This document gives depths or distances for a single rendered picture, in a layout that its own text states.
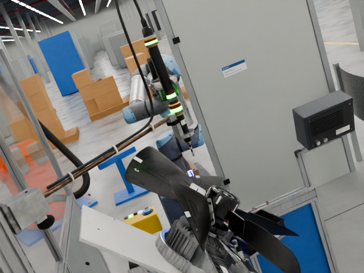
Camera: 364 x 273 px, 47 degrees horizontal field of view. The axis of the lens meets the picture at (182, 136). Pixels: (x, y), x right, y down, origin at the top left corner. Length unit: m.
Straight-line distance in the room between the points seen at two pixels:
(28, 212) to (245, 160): 2.66
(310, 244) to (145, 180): 1.13
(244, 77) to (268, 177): 0.90
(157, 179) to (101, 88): 9.28
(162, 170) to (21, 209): 0.57
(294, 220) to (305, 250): 0.19
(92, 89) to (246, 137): 7.53
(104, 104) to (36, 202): 9.65
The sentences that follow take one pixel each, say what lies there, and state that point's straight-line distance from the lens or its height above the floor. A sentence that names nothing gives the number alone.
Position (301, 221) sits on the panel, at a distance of 2.25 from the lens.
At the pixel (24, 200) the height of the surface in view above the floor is 1.57.
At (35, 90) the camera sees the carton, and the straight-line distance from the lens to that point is 9.38.
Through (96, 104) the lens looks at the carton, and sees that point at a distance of 10.80.
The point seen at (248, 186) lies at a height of 0.28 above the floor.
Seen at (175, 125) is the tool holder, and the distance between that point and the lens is 1.47.
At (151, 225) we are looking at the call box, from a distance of 1.96.
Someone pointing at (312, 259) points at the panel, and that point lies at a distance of 2.38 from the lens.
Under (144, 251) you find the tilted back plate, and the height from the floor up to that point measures 1.19.
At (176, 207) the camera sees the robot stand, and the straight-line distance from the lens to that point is 2.27.
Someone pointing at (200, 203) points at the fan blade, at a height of 1.30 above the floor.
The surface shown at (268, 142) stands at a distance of 3.64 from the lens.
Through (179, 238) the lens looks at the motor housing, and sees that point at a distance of 1.50.
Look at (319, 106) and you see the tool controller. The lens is 2.07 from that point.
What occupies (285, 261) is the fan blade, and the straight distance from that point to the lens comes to 1.44.
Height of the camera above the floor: 1.89
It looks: 16 degrees down
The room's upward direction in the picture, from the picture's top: 21 degrees counter-clockwise
